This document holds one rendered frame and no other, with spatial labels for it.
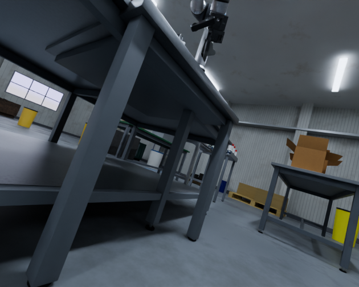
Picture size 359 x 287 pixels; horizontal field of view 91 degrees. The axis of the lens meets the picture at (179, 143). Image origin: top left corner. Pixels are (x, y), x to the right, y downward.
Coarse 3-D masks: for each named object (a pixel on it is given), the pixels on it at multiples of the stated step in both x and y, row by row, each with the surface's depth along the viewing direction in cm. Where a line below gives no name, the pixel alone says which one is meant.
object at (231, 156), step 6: (198, 156) 333; (210, 156) 388; (228, 156) 309; (234, 156) 333; (234, 162) 361; (192, 174) 330; (204, 174) 383; (222, 174) 305; (192, 180) 328; (228, 180) 358; (216, 192) 302; (216, 198) 301; (222, 198) 354
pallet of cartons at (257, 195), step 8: (240, 184) 544; (232, 192) 505; (240, 192) 538; (248, 192) 525; (256, 192) 468; (264, 192) 458; (240, 200) 488; (256, 200) 463; (264, 200) 452; (272, 200) 442; (280, 200) 433; (280, 208) 428
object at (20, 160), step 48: (96, 0) 49; (0, 48) 129; (96, 96) 158; (0, 144) 86; (48, 144) 147; (0, 192) 41; (48, 192) 50; (96, 192) 63; (144, 192) 88; (192, 192) 151
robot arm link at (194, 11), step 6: (192, 0) 103; (198, 0) 98; (204, 0) 105; (192, 6) 111; (198, 6) 106; (204, 6) 112; (192, 12) 115; (198, 12) 113; (204, 12) 116; (198, 18) 119
